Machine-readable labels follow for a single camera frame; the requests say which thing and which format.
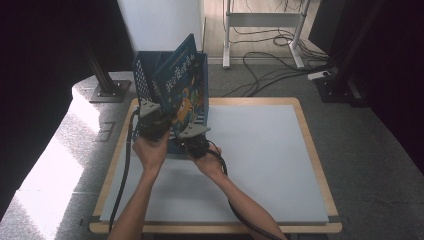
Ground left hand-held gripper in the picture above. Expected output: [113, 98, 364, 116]
[134, 100, 173, 142]

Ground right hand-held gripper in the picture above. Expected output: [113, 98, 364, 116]
[174, 123, 212, 160]

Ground blue perforated file rack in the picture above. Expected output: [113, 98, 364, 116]
[131, 50, 210, 156]

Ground blue cartoon picture book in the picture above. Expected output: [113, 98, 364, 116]
[152, 33, 206, 140]

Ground person's right hand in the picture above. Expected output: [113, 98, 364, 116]
[189, 142, 228, 180]

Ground person's left hand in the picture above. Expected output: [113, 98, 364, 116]
[132, 128, 172, 175]

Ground grey table mat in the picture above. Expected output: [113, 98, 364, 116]
[99, 104, 330, 224]

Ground wooden table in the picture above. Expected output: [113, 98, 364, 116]
[89, 96, 343, 234]

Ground white upright panel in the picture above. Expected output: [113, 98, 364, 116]
[116, 0, 205, 54]

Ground white power strip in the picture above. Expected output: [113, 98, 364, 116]
[306, 70, 332, 81]

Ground black stand with dark base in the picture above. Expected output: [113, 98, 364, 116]
[313, 0, 388, 105]

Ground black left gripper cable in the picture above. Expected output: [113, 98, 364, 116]
[108, 107, 141, 234]

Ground black stand with base plate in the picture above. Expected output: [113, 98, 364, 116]
[82, 43, 132, 104]

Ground black floor cable loop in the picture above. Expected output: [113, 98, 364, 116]
[221, 50, 334, 98]

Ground black cable coil under stand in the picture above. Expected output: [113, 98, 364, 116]
[229, 25, 329, 58]

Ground white metal stand frame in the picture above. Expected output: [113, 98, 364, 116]
[222, 0, 312, 70]

